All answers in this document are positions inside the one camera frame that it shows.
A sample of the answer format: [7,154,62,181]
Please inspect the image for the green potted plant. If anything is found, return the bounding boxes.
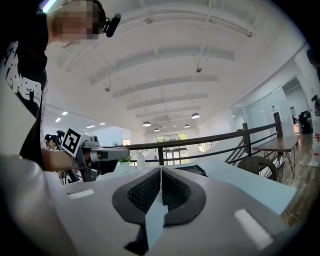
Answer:
[117,155,133,167]

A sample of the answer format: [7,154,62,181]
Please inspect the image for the person's head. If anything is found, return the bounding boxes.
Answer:
[46,0,107,47]

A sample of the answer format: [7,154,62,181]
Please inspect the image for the black and white printed shirt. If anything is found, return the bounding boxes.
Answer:
[0,4,50,171]

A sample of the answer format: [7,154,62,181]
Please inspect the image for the black head camera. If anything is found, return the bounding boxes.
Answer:
[102,13,123,38]

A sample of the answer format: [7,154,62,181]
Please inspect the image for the black box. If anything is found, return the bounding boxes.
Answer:
[174,164,208,178]

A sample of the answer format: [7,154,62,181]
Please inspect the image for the dark wicker chair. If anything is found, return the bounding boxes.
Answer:
[236,156,278,182]

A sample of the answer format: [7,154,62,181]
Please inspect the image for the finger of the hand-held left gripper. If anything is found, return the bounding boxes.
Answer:
[98,146,131,176]

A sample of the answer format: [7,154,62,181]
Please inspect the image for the white bottle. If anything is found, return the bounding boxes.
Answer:
[136,152,146,171]

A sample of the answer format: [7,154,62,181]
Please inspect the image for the light blue table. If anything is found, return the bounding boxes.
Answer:
[109,157,297,216]

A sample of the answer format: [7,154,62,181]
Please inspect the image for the black metal railing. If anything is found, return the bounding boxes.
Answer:
[119,112,285,167]

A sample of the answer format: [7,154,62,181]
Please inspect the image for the glass entrance doors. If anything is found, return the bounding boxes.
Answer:
[156,133,188,166]

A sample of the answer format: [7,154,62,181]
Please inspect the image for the person's left forearm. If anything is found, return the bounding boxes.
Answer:
[41,147,76,173]

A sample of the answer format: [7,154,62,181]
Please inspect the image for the wooden side table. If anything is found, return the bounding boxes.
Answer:
[252,134,301,183]

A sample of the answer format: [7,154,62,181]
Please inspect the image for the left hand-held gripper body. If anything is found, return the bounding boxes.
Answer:
[61,127,101,182]

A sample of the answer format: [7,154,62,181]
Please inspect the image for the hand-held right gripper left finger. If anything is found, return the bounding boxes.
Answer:
[44,166,163,256]

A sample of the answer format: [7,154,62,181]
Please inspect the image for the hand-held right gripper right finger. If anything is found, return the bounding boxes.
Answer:
[149,166,288,256]

